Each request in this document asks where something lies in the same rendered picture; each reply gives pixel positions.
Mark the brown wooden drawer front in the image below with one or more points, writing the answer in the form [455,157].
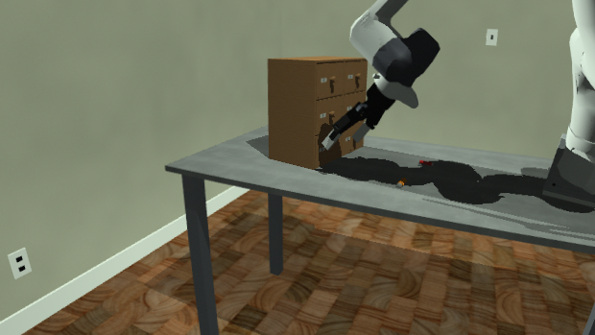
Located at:
[321,154]
[355,75]
[348,143]
[326,110]
[350,100]
[327,74]

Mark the orange battery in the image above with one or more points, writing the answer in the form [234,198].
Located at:
[402,181]

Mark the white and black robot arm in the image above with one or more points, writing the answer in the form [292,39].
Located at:
[400,59]

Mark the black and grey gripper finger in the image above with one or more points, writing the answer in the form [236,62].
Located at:
[370,121]
[345,123]

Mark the brown chest of drawers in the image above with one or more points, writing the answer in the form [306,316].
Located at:
[292,109]

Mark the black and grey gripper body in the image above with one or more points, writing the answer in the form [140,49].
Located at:
[376,100]

